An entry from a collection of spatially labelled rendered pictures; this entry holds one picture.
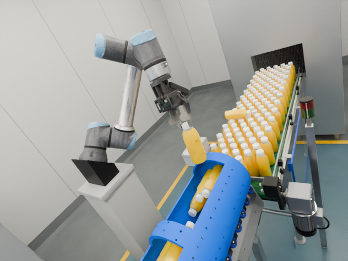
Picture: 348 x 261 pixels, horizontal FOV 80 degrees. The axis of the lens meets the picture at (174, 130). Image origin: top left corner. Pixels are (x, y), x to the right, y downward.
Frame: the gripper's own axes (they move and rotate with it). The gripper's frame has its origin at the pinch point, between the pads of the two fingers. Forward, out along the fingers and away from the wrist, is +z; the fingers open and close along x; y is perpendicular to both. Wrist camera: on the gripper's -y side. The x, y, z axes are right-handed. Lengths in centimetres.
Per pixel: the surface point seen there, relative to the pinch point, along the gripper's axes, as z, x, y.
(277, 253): 139, -18, -61
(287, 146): 51, 13, -70
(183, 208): 40.2, -20.7, 3.2
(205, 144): 31, -30, -48
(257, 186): 54, 1, -33
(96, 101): -44, -279, -145
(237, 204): 38.8, 7.1, -0.2
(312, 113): 26, 33, -56
